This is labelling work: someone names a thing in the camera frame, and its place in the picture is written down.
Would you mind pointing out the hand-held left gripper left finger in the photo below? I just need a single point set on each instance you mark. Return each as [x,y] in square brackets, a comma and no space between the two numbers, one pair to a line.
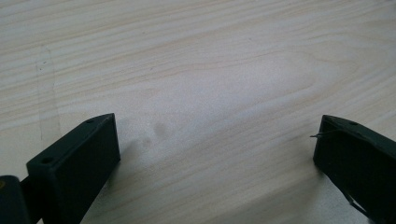
[73,169]

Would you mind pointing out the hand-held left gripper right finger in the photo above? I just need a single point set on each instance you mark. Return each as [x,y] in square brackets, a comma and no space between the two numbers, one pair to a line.
[358,158]

